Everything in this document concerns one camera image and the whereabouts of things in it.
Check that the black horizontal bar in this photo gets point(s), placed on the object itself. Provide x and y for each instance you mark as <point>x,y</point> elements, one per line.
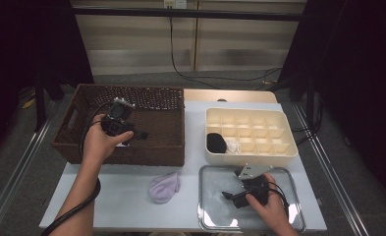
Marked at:
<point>213,14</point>

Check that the brown wicker basket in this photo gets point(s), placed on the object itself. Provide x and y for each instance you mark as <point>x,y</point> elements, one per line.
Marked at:
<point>66,152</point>

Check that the white sock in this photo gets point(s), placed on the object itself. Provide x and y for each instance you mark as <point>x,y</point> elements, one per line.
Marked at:
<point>233,146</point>

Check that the white wall outlet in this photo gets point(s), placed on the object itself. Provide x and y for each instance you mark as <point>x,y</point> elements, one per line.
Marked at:
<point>180,4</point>

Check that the cream divided storage box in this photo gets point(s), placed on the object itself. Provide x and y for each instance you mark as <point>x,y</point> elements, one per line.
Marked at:
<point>279,159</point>

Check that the dark curtain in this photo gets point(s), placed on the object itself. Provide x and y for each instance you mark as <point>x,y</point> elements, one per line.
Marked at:
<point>23,39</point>
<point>360,65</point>

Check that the metal floor rail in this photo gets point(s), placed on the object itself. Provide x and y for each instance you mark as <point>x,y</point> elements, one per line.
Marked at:
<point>331,177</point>
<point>17,173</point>

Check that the person's left hand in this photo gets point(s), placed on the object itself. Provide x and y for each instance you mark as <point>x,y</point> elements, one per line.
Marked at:
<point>97,147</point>

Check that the clear plastic box lid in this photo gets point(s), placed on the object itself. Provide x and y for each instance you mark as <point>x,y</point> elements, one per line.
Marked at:
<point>213,196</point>

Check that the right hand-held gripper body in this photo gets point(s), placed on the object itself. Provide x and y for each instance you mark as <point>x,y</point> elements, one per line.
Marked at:
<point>256,187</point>

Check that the black sock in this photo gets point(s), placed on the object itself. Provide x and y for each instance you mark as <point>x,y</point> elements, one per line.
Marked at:
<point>216,143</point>

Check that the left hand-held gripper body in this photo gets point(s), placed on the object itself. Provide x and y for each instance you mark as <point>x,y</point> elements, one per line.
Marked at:
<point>117,123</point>

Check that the black metal stand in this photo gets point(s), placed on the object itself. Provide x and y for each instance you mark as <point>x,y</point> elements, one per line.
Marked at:
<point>39,108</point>

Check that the person's right hand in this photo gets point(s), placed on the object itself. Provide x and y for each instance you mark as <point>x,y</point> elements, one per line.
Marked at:
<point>272,213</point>

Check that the yellow flat object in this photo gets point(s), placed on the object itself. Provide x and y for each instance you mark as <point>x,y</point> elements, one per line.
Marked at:
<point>28,103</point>

